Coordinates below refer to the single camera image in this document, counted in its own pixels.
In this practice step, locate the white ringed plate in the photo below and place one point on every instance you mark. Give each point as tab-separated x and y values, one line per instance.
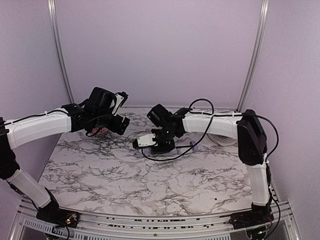
223	141

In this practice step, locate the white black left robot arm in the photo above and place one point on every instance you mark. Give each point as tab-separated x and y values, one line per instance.
96	114

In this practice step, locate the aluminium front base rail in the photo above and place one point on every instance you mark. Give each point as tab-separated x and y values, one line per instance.
102	226

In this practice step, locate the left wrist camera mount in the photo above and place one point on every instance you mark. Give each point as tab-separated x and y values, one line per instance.
121	98

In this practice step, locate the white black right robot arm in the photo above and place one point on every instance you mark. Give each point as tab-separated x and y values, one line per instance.
245	128

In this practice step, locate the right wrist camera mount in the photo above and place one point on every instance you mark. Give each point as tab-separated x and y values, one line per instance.
144	141

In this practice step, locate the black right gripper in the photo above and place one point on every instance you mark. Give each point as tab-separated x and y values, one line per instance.
163	145

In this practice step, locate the lavender folding umbrella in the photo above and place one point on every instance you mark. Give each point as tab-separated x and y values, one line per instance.
179	149

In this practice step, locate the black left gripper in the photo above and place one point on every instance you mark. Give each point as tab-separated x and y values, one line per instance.
120	122

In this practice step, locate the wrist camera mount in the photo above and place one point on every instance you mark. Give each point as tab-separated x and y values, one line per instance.
121	98
144	141

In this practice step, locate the red patterned small bowl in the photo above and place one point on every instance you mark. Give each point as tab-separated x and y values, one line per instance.
99	132

